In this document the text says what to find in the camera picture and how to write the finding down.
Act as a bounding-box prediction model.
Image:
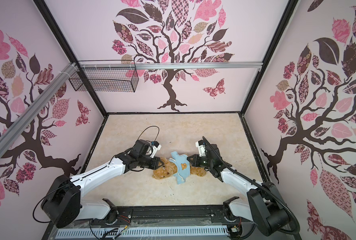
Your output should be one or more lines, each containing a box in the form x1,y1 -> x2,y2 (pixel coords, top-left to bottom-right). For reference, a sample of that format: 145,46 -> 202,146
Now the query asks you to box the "aluminium rail back wall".
80,62 -> 263,70

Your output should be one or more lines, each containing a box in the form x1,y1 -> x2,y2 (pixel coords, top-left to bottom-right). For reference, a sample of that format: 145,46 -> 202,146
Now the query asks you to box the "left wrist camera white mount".
147,141 -> 162,158

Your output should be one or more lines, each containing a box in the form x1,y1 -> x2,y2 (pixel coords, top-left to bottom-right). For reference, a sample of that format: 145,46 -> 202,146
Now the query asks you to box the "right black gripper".
187,153 -> 214,169

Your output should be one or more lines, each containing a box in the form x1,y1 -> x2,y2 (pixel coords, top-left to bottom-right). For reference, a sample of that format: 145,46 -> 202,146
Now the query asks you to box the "white slotted cable duct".
53,226 -> 229,240

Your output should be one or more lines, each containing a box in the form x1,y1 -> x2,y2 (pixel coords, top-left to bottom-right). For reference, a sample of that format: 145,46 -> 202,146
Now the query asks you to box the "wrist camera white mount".
196,140 -> 207,157
147,141 -> 162,158

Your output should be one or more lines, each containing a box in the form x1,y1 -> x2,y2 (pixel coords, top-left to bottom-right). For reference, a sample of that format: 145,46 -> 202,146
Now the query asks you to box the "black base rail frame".
42,205 -> 301,240

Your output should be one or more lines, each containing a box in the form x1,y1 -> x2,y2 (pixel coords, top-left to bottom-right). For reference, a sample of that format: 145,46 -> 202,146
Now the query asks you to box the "left wrist camera black cable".
136,125 -> 161,142

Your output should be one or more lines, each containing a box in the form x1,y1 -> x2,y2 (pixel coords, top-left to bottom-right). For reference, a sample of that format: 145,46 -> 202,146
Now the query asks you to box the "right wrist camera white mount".
196,140 -> 207,157

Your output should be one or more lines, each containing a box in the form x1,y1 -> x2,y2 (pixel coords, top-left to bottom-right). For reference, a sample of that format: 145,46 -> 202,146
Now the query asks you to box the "black wire basket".
69,60 -> 140,93

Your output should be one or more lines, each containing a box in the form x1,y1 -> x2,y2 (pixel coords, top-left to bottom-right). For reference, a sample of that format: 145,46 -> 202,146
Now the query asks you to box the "aluminium rail wall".
0,63 -> 78,159
80,62 -> 263,70

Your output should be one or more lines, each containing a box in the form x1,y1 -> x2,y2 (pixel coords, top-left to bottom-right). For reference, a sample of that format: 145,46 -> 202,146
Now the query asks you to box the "brown plush teddy bear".
152,158 -> 206,180

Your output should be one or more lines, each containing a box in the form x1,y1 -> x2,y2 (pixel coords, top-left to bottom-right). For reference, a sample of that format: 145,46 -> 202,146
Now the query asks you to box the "aluminium rail left wall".
0,63 -> 78,159

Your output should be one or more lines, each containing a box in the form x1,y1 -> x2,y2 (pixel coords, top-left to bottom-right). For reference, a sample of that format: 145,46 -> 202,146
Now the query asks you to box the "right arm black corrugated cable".
201,136 -> 301,235

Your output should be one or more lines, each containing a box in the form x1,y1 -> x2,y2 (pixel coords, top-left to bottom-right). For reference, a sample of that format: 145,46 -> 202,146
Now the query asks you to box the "light blue bear hoodie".
169,152 -> 191,185

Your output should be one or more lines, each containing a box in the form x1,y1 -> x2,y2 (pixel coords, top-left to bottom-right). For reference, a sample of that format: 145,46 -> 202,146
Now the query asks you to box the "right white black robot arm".
188,140 -> 300,237

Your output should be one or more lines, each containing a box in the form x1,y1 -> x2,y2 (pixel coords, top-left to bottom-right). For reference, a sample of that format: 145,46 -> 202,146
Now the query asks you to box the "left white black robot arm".
41,140 -> 164,229

